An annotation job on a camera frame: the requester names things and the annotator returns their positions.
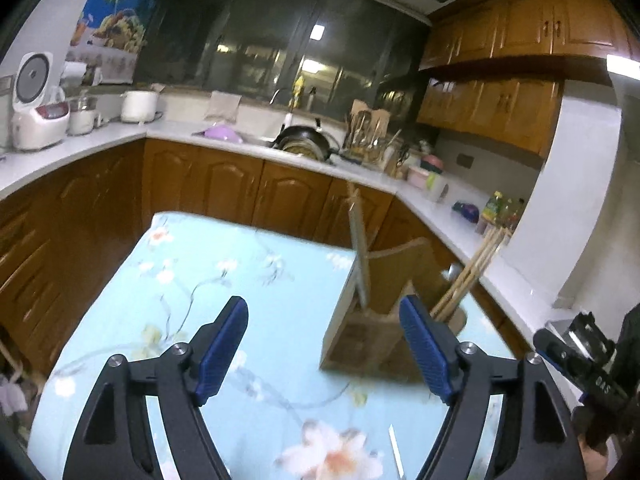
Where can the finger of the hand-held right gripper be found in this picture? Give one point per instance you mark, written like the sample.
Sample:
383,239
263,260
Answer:
555,355
592,335

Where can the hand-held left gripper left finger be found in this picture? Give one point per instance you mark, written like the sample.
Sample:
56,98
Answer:
220,355

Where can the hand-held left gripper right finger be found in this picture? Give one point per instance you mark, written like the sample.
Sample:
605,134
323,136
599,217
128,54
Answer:
425,345

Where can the wooden utensil holder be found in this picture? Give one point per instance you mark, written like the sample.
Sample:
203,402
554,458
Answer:
370,340

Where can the person's right hand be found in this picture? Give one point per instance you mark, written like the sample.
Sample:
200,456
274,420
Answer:
592,462

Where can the stainless steel stove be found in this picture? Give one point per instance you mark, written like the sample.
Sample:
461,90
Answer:
561,329

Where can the metal spoon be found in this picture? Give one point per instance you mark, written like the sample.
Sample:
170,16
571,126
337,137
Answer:
453,272

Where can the light blue floral tablecloth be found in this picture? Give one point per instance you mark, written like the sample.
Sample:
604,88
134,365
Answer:
225,270

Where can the purple blue small object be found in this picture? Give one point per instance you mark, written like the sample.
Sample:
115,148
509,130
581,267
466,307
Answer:
466,211

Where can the red cap sauce bottle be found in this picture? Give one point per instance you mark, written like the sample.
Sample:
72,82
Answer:
514,214

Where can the yellow oil bottle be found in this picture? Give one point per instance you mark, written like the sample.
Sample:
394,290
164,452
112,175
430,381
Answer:
492,207

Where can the white plastic jar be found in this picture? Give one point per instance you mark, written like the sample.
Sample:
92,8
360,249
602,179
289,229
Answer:
439,190

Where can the pale pink green container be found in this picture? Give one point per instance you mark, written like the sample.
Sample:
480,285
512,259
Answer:
420,178

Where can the wooden base cabinets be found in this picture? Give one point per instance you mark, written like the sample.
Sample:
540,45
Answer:
215,185

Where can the pink lidded container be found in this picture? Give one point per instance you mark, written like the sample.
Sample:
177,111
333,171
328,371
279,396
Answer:
432,163

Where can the wooden countertop utensil rack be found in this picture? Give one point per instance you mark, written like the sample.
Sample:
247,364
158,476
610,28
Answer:
367,132

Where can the purple plastic basin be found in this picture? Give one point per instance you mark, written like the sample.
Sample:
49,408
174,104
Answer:
222,134

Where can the black wok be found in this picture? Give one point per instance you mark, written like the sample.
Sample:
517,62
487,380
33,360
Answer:
302,142

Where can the beige hanging cloth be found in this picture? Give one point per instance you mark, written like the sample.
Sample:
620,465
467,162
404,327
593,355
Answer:
224,106

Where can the steel range hood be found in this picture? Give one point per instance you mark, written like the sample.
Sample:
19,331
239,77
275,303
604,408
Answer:
625,85

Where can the chrome sink faucet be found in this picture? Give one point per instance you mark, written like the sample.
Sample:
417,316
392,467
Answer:
285,105

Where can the white electric pot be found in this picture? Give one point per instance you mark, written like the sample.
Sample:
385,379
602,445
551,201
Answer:
140,106

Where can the dark slim bottle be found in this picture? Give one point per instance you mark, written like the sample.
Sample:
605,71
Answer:
312,100

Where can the glass blender jar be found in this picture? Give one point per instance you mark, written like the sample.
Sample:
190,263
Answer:
82,117

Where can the white rice cooker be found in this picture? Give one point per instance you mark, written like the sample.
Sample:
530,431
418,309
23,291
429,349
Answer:
37,110

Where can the dark kitchen window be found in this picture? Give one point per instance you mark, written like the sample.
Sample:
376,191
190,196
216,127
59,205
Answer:
270,35

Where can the wall socket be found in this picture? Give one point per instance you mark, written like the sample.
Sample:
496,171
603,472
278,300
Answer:
465,161

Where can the wooden low wall cabinet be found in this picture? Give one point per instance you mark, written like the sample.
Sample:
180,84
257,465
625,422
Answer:
490,110

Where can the wooden ceiling wall cabinets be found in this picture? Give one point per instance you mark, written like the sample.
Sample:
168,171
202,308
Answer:
525,25

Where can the tropical wall poster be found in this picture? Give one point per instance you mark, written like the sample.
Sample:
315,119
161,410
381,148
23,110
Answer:
120,15

